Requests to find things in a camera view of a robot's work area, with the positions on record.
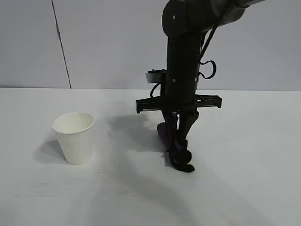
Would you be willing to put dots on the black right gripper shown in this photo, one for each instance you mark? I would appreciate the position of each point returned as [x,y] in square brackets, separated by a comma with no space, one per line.
[181,94]

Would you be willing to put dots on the purple and black cloth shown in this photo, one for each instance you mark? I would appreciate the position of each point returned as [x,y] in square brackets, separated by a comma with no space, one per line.
[178,160]

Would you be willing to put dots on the white paper cup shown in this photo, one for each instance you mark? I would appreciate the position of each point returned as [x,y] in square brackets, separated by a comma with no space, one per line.
[75,143]

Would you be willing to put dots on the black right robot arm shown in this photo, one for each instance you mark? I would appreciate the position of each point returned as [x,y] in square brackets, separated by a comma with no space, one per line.
[185,35]

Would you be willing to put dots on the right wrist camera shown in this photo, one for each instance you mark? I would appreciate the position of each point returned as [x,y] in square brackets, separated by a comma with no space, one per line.
[152,76]

